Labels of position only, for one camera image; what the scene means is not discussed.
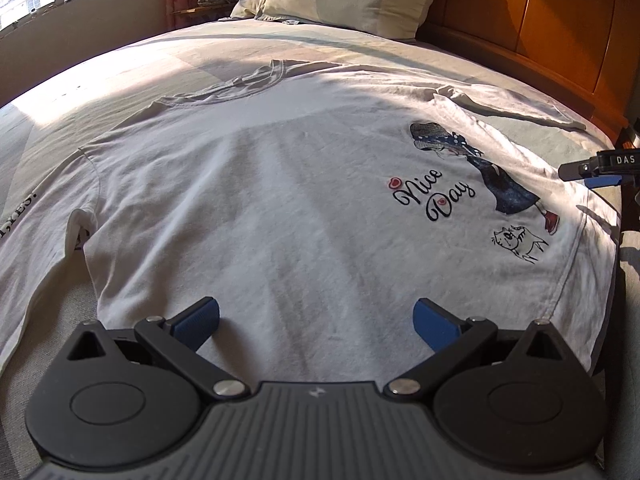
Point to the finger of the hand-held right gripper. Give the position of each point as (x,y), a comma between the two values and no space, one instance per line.
(602,182)

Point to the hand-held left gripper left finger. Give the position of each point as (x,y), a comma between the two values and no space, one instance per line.
(197,317)

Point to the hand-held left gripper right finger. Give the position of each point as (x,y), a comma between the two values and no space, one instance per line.
(435,324)

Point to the white printed t-shirt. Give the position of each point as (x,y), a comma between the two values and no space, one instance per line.
(280,200)

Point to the wooden headboard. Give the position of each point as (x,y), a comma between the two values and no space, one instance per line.
(550,20)

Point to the bed with floral sheet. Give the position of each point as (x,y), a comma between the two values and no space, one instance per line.
(125,85)

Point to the wooden nightstand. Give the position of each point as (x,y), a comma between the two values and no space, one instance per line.
(200,12)

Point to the beige pillow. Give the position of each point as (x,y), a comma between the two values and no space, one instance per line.
(350,5)

